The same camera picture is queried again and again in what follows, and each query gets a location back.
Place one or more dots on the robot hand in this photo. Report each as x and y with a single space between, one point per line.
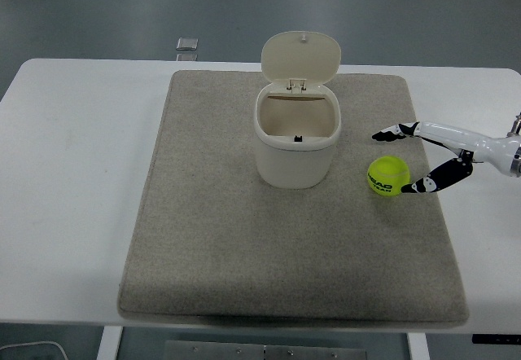
484 144

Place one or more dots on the yellow-green tennis ball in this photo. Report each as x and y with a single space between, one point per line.
386 170

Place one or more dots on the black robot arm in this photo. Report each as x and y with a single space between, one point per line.
517 160

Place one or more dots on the cream lidded plastic bin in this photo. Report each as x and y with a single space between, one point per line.
291 164

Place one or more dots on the black table control panel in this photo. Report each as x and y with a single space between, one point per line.
496 339

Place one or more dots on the white table leg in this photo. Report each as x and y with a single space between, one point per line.
109 343
417 348

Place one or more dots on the beige fabric mat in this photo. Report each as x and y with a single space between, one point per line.
264 246

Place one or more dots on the silver square floor plate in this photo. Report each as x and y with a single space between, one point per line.
186 57
187 43

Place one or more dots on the grey metal plate with screws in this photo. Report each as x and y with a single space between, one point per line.
211 352

